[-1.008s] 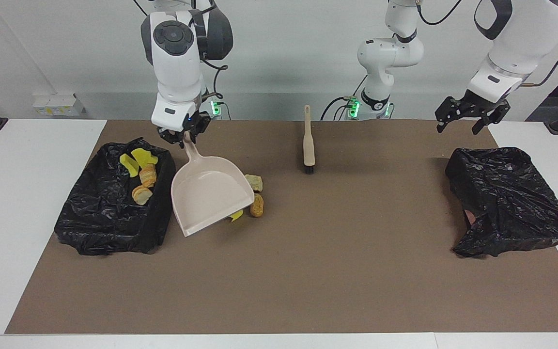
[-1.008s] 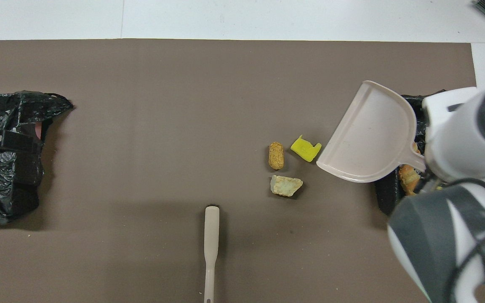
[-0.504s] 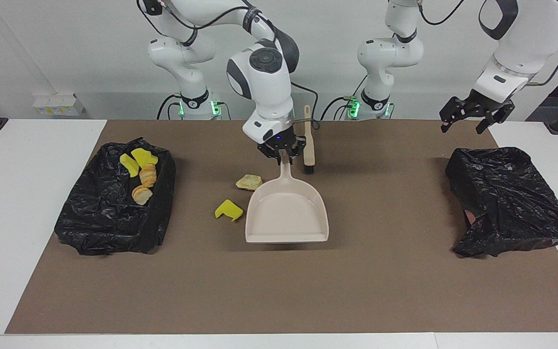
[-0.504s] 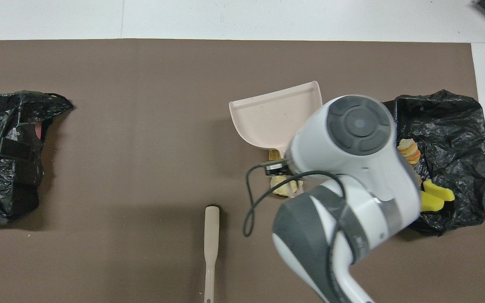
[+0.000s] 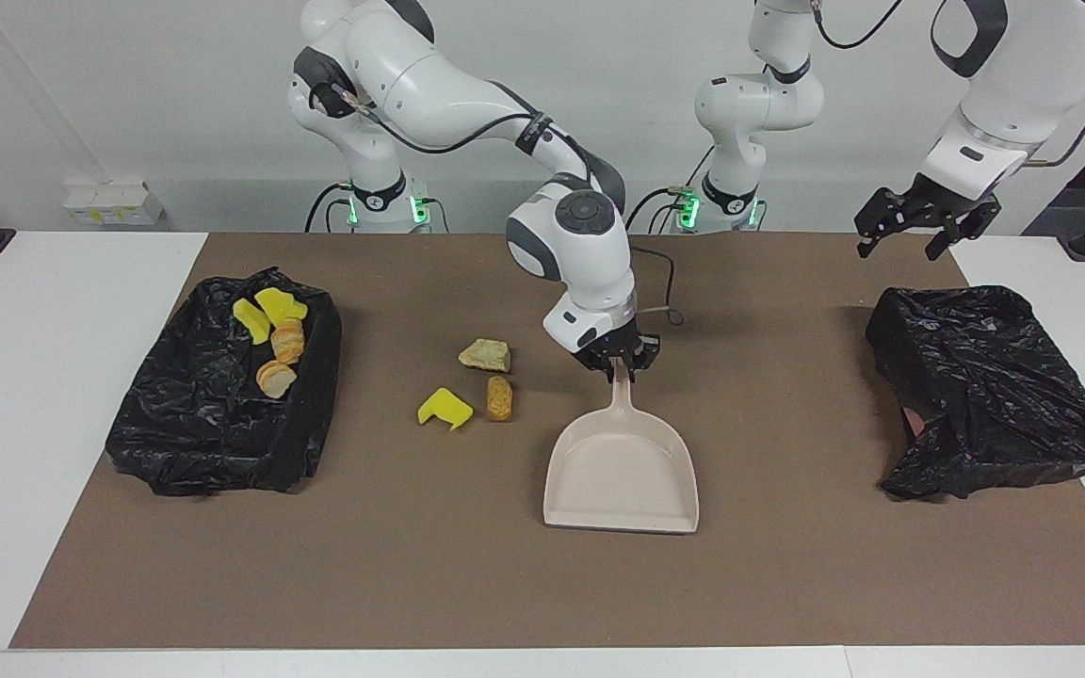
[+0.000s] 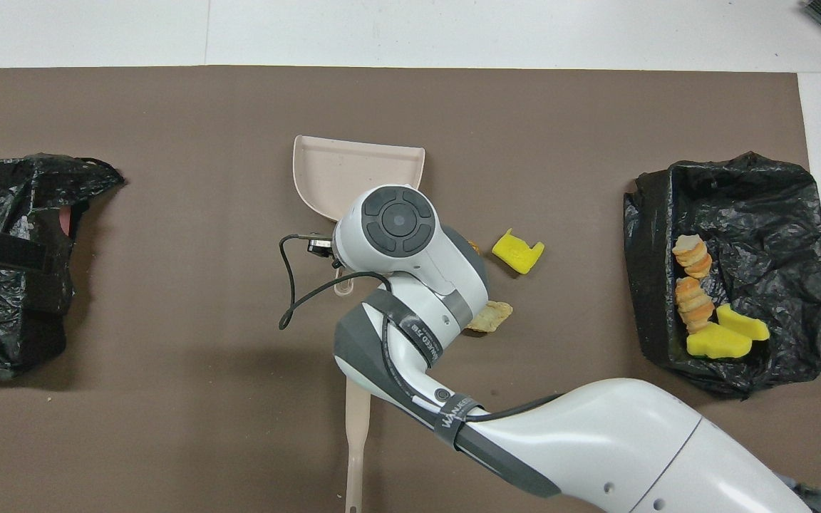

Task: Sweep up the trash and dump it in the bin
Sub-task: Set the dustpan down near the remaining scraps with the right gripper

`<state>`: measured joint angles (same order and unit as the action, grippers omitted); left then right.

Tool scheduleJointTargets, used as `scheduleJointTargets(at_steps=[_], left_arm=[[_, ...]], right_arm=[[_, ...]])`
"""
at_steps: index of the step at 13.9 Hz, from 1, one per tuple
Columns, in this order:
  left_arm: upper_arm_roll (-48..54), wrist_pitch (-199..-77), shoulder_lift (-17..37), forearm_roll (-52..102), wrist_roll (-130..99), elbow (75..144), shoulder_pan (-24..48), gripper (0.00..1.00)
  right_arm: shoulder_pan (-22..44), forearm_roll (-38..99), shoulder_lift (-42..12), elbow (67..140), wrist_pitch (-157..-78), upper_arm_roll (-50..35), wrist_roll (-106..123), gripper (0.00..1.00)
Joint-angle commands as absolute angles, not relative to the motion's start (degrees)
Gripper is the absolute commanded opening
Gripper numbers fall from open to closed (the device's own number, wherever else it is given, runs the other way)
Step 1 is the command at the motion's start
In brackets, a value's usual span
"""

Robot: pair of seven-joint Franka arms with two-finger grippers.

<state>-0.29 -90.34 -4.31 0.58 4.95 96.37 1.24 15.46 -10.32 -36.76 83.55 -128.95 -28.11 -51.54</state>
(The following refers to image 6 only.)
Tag black trash bag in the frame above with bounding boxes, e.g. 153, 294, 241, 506
0, 153, 126, 378
623, 151, 821, 400

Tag brown table mat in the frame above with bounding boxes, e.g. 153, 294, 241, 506
0, 66, 821, 513

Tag beige plastic dustpan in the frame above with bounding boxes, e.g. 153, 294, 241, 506
292, 135, 426, 296

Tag notched yellow sponge piece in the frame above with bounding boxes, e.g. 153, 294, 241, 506
492, 228, 545, 275

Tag beige hand brush black bristles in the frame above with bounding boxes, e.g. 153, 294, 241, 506
344, 378, 372, 513

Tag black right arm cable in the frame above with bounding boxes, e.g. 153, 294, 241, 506
279, 234, 564, 428

